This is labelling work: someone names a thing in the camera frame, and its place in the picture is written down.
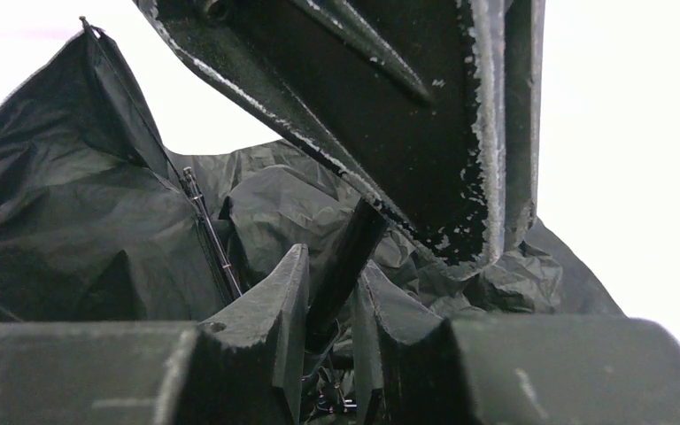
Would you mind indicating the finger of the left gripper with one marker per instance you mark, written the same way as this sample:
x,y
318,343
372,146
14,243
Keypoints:
x,y
429,109

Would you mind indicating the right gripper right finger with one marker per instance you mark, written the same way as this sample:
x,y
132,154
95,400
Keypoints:
x,y
415,367

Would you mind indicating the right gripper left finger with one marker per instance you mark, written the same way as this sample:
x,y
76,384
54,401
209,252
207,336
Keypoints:
x,y
244,365

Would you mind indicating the lilac umbrella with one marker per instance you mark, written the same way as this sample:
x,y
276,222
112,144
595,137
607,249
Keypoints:
x,y
97,225

